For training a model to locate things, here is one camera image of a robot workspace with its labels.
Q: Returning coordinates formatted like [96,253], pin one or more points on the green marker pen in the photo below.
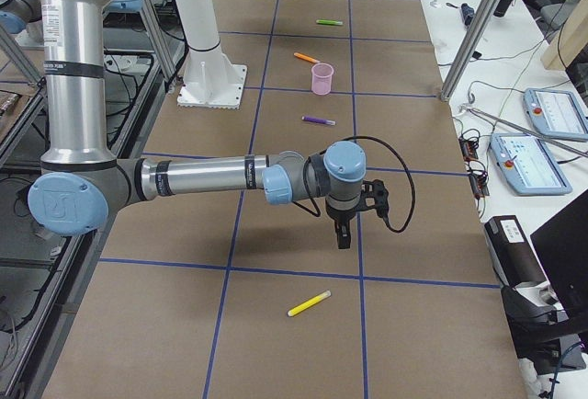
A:
[329,22]

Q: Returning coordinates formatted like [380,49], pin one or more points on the far blue teach pendant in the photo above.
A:
[556,113]

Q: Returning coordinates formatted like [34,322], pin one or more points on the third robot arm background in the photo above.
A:
[23,16]

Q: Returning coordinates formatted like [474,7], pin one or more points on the black monitor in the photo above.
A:
[561,246]

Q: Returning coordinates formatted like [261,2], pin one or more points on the small circuit board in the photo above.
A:
[468,149]

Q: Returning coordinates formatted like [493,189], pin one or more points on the purple marker pen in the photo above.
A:
[320,121]

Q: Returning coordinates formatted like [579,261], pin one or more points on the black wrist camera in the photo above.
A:
[374,196]

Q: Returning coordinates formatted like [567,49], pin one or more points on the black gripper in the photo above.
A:
[340,218]

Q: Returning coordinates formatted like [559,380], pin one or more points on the yellow highlighter pen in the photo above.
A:
[302,307]

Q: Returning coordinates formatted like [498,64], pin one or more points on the near blue teach pendant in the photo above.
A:
[528,166]

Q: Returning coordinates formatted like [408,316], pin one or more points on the metal rod on table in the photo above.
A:
[482,114]

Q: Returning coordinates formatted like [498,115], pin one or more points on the white pedestal column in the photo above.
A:
[210,80]

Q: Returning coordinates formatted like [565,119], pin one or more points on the aluminium frame post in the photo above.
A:
[467,47]

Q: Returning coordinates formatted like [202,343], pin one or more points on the orange marker pen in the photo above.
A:
[305,57]

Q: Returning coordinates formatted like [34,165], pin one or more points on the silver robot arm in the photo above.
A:
[83,183]

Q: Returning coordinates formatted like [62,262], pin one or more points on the pink mesh pen holder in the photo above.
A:
[321,78]

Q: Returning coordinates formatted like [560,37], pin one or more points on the black box with label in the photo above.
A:
[512,256]

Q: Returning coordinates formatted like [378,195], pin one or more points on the blue teach pendant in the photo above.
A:
[556,113]
[528,166]

